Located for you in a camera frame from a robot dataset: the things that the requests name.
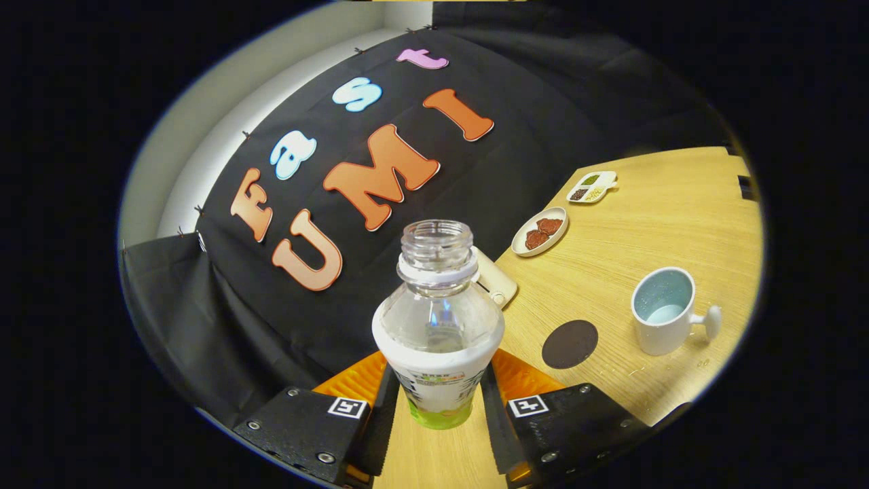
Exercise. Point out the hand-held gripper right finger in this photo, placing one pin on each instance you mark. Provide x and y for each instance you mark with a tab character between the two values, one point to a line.
495	435

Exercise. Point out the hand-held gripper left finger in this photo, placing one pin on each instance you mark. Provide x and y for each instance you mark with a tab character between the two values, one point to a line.
381	435

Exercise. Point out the clear bottle with white label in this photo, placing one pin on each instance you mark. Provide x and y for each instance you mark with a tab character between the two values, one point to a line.
438	339

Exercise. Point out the dark brown round coaster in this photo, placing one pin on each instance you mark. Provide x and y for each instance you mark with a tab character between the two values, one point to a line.
570	344

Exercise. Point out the white cup with blue inside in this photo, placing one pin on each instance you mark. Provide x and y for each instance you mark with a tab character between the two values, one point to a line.
662	333

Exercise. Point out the cream toaster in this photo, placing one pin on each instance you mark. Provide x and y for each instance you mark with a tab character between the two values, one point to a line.
495	282

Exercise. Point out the round cream plate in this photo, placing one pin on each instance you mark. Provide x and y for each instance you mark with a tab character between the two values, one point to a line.
521	246

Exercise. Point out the brown food piece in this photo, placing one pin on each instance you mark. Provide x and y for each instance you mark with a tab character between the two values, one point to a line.
550	225
536	239

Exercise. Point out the wooden table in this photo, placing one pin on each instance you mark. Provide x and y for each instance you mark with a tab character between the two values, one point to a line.
645	217

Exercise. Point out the white divided condiment dish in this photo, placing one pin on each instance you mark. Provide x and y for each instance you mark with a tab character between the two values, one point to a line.
603	185

